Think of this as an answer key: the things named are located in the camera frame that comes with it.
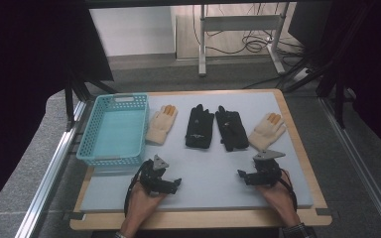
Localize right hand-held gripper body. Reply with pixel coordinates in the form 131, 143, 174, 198
246, 149, 287, 188

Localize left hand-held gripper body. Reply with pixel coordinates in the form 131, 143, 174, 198
139, 154, 177, 196

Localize cream knit glove orange fingertips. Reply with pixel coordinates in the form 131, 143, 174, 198
247, 112, 288, 152
145, 104, 179, 146

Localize black glove with strap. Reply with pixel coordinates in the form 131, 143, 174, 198
214, 105, 250, 153

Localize turquoise plastic basket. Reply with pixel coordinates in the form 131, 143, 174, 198
75, 92, 151, 168

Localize black glove with small logo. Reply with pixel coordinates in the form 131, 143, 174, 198
185, 103, 215, 150

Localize person's left hand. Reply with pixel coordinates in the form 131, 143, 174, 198
125, 181, 169, 229

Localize person's right hand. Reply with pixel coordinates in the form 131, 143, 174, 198
255, 169, 302, 227

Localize black tape strip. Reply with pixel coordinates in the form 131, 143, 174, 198
62, 211, 87, 222
315, 207, 334, 218

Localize black tripod legs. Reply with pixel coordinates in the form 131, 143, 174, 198
63, 67, 119, 131
242, 49, 358, 130

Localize black curtain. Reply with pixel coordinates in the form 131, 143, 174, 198
0, 0, 115, 219
309, 0, 381, 163

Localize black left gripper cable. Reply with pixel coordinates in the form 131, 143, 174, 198
123, 161, 152, 217

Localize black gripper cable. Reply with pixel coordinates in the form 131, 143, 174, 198
278, 168, 300, 213
123, 161, 152, 217

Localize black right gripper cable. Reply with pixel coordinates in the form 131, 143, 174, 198
278, 168, 300, 213

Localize aluminium rail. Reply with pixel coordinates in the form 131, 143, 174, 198
14, 99, 87, 238
317, 96, 381, 238

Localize black floor cables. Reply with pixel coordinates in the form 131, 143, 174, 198
191, 3, 307, 58

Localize white metal stand frame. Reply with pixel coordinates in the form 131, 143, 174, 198
197, 3, 288, 77

